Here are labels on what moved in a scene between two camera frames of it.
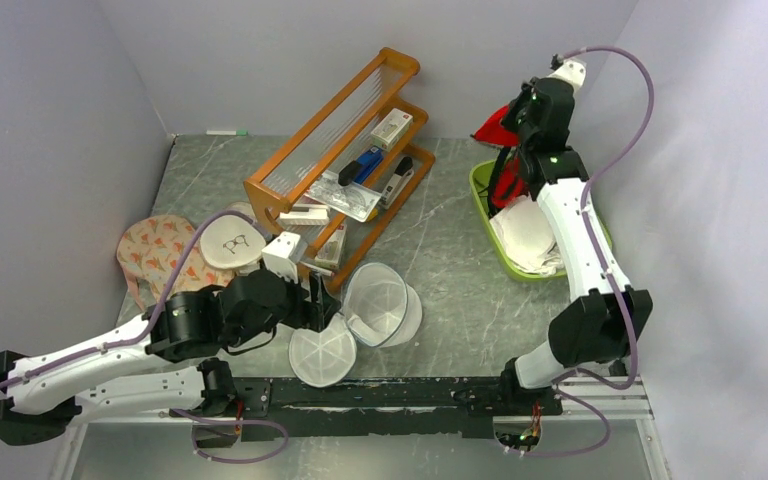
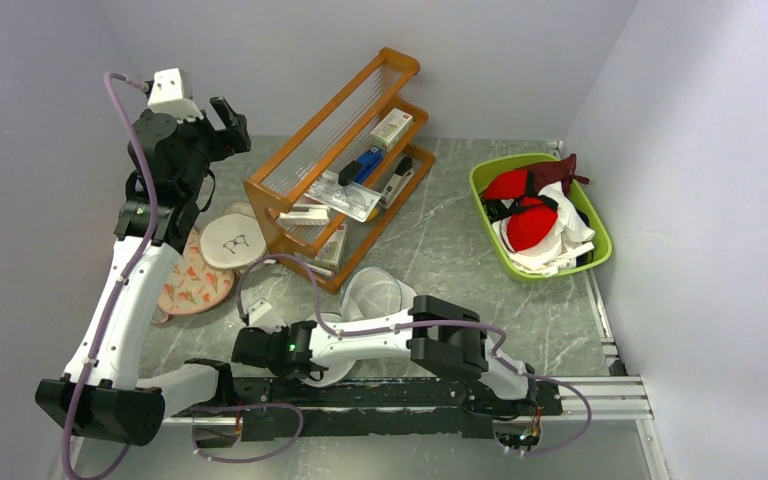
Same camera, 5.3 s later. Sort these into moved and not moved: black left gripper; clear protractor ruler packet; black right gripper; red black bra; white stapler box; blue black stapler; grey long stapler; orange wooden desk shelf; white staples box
Moved: red black bra; black right gripper; black left gripper
Not moved: white staples box; clear protractor ruler packet; blue black stapler; grey long stapler; orange wooden desk shelf; white stapler box
